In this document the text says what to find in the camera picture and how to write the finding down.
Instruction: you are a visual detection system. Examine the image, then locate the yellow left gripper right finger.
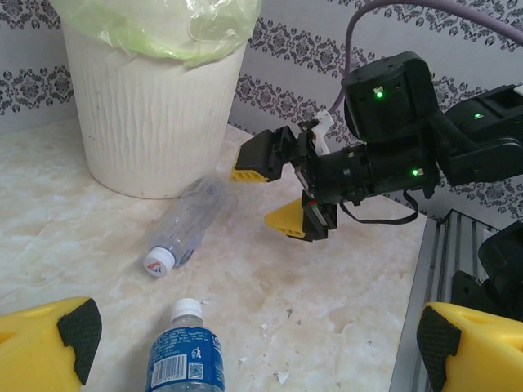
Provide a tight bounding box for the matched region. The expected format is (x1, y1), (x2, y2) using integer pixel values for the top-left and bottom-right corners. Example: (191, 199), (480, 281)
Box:
(415, 301), (523, 392)

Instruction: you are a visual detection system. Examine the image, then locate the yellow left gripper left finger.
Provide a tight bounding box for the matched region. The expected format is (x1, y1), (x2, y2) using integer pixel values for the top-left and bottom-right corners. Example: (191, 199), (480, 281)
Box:
(0, 296), (103, 392)

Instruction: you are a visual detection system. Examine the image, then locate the clear ribbed bottle logo cap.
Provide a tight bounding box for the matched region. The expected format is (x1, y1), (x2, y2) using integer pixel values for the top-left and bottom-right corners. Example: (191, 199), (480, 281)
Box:
(143, 176), (239, 279)

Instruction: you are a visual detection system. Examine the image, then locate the dark blue label water bottle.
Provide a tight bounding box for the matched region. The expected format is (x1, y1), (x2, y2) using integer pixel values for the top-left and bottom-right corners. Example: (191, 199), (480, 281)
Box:
(142, 297), (226, 392)

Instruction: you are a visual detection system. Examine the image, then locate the white ribbed waste bin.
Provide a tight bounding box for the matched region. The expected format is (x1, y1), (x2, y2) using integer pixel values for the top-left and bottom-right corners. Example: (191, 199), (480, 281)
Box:
(60, 0), (250, 200)

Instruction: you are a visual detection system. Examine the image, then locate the green plastic bin liner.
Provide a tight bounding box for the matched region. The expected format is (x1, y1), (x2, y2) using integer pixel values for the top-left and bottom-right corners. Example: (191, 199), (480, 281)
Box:
(47, 0), (262, 69)

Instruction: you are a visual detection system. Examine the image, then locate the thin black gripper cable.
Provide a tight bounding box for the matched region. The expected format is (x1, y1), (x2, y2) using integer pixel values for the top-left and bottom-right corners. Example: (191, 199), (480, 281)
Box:
(338, 188), (420, 225)

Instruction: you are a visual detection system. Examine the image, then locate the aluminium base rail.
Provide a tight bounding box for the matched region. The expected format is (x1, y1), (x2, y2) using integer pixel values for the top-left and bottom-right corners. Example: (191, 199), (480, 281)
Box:
(387, 207), (523, 392)

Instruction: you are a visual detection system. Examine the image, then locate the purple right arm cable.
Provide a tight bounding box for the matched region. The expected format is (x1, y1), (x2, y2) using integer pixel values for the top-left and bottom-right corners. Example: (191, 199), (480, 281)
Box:
(329, 0), (523, 119)

